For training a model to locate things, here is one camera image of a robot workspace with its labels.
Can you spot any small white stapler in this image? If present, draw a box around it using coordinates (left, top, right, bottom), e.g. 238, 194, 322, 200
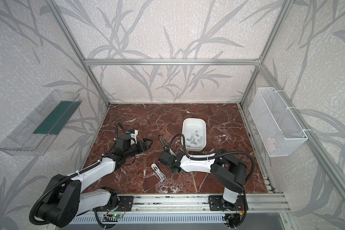
151, 163, 166, 181

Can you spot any grey white large stapler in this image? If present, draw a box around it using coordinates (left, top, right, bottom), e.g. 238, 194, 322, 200
158, 135, 169, 151

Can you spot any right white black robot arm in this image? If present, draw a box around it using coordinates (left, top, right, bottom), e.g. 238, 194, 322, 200
158, 149, 255, 204

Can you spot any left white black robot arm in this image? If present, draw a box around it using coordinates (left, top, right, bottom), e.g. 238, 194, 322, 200
29, 131, 153, 228

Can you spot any white plastic tray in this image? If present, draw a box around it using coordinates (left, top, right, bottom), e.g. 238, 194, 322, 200
182, 118, 207, 152

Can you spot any green circuit board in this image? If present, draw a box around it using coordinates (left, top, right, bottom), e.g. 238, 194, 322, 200
103, 213, 124, 222

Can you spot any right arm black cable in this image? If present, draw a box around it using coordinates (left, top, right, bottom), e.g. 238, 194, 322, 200
168, 133, 256, 228

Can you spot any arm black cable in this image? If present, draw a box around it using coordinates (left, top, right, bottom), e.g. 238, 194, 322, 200
168, 133, 256, 228
28, 123, 127, 226

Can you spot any aluminium front rail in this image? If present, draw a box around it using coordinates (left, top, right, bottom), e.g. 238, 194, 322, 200
71, 194, 291, 215

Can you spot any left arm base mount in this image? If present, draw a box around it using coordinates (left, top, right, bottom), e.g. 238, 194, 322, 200
108, 195, 134, 212

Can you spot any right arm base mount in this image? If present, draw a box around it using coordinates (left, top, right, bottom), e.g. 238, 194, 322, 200
208, 195, 248, 211

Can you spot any clear wall shelf green mat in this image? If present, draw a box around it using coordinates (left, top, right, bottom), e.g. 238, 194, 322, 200
0, 90, 82, 156

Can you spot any white wire mesh basket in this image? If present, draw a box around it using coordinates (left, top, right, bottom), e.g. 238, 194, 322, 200
249, 87, 308, 157

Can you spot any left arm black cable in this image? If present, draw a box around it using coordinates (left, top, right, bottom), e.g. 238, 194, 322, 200
28, 123, 127, 226

